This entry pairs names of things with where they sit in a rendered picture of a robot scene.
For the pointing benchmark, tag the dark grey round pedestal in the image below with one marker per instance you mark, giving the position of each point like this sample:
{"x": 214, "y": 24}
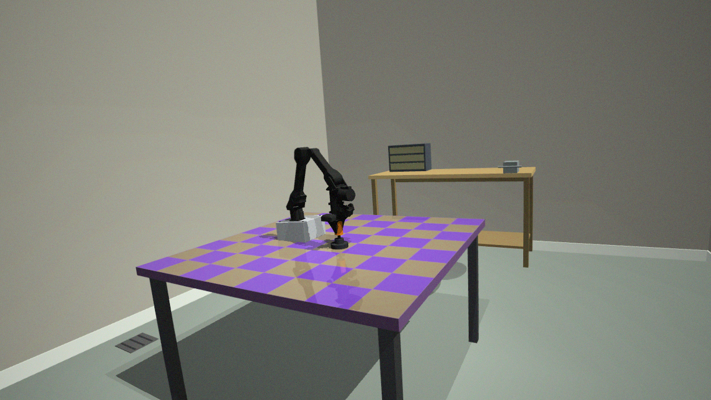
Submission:
{"x": 339, "y": 243}

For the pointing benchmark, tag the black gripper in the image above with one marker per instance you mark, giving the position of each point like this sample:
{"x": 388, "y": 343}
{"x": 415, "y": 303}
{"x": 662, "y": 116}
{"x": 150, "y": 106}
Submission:
{"x": 332, "y": 218}

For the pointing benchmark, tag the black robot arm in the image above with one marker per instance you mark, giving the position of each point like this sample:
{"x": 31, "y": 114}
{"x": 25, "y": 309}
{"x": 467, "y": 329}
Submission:
{"x": 337, "y": 187}

